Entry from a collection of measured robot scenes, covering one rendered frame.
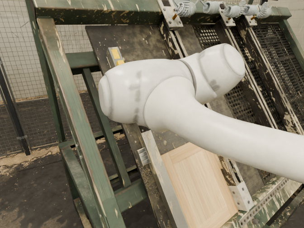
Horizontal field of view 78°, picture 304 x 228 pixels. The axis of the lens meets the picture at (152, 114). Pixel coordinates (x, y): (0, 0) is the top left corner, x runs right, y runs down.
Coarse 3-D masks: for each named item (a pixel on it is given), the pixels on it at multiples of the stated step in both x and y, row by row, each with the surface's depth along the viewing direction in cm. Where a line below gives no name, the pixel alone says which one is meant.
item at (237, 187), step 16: (160, 0) 102; (176, 16) 100; (160, 32) 109; (176, 32) 106; (176, 48) 102; (224, 160) 94; (224, 176) 97; (240, 176) 95; (240, 192) 92; (240, 208) 94
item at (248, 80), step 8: (240, 8) 121; (224, 16) 127; (216, 24) 133; (224, 24) 128; (232, 24) 128; (216, 32) 134; (224, 32) 129; (224, 40) 131; (232, 40) 130; (248, 72) 127; (248, 80) 124; (248, 88) 125; (256, 88) 125; (248, 96) 127; (256, 96) 122; (256, 104) 124; (264, 104) 124; (256, 112) 125; (264, 112) 121; (264, 120) 122; (272, 120) 122
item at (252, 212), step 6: (282, 180) 111; (288, 180) 114; (276, 186) 107; (282, 186) 110; (270, 192) 104; (276, 192) 106; (264, 198) 100; (270, 198) 102; (258, 204) 97; (264, 204) 99; (252, 210) 94; (258, 210) 96; (246, 216) 91; (252, 216) 93; (240, 222) 89; (246, 222) 90
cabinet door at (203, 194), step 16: (192, 144) 94; (176, 160) 87; (192, 160) 92; (208, 160) 96; (176, 176) 85; (192, 176) 89; (208, 176) 93; (176, 192) 83; (192, 192) 86; (208, 192) 90; (224, 192) 94; (192, 208) 84; (208, 208) 88; (224, 208) 91; (192, 224) 82; (208, 224) 85
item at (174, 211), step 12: (108, 48) 87; (144, 132) 82; (144, 144) 81; (156, 156) 81; (156, 168) 79; (156, 180) 81; (168, 180) 80; (168, 192) 79; (168, 204) 77; (180, 216) 78
